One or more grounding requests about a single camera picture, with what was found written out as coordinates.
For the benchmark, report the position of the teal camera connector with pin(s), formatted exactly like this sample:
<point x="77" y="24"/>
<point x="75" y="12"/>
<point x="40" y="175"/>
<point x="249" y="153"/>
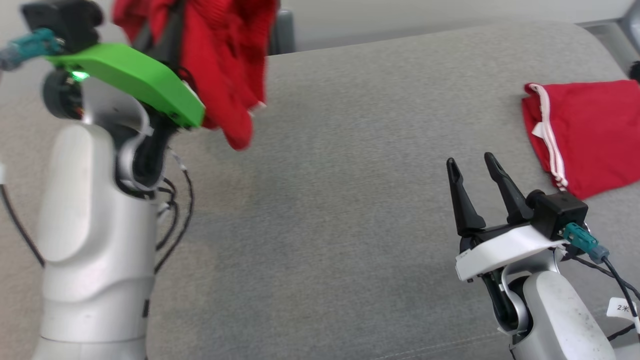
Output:
<point x="32" y="47"/>
<point x="582" y="240"/>

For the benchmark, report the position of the red white basketball jersey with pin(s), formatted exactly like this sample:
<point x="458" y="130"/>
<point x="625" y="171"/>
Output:
<point x="595" y="130"/>

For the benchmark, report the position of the grey metal stand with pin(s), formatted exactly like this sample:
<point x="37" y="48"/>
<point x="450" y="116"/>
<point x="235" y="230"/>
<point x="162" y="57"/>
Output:
<point x="285" y="30"/>

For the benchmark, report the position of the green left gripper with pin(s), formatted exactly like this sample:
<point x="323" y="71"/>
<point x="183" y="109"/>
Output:
<point x="140" y="80"/>

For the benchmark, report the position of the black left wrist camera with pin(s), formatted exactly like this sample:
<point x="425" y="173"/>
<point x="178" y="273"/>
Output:
<point x="62" y="20"/>

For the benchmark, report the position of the red shorts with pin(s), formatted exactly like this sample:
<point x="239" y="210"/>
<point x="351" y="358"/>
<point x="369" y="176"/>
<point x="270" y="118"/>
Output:
<point x="220" y="60"/>

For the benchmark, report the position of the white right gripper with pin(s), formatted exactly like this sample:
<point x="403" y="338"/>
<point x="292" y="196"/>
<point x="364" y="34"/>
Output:
<point x="500" y="250"/>

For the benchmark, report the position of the grey fabric sofa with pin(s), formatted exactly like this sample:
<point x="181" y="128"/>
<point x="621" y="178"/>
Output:
<point x="350" y="175"/>

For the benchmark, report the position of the teal left camera connector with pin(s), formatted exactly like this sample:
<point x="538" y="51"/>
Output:
<point x="32" y="47"/>

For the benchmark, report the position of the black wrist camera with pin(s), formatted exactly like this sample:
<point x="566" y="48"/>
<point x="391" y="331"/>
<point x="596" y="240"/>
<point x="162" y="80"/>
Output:
<point x="62" y="20"/>
<point x="560" y="212"/>

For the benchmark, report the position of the teal right camera connector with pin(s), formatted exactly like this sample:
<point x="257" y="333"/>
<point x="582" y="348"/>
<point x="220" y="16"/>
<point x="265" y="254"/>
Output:
<point x="582" y="240"/>

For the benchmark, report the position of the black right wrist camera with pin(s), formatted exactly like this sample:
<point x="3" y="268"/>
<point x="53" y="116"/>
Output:
<point x="560" y="212"/>

